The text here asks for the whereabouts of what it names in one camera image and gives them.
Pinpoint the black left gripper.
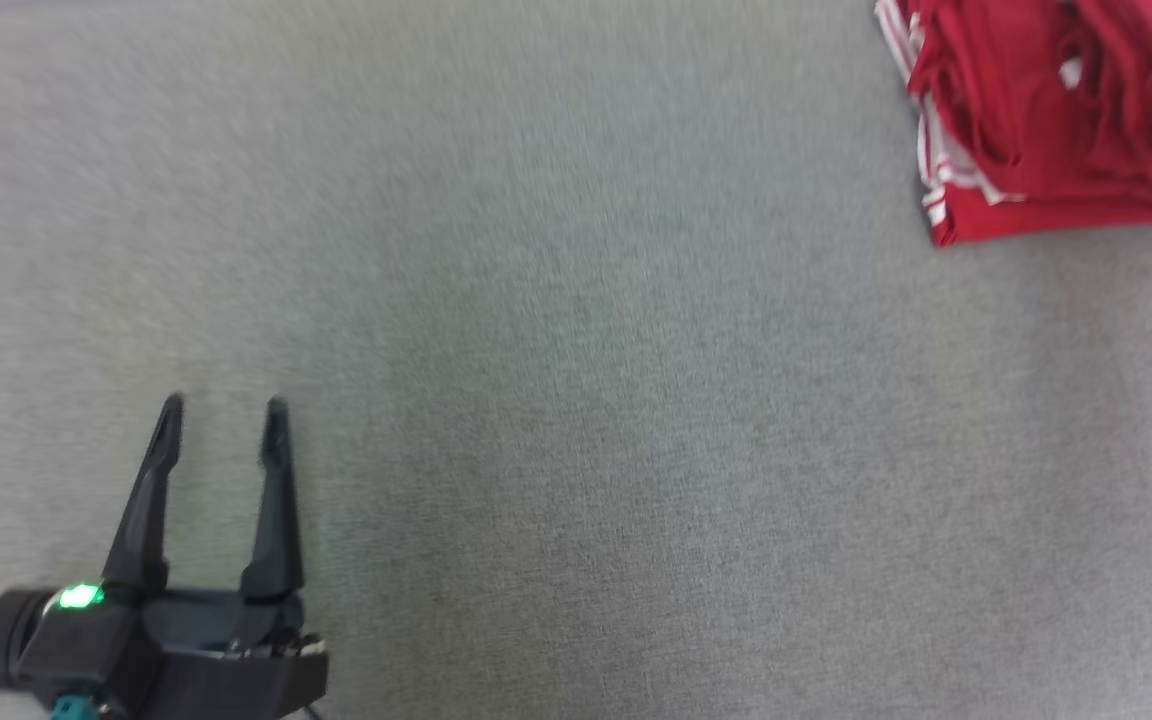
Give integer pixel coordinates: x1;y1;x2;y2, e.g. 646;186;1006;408
101;393;329;720

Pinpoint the red jersey with navy number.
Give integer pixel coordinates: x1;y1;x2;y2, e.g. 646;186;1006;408
876;0;1152;247

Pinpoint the grey fabric sofa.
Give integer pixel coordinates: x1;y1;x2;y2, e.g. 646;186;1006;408
0;0;1152;720

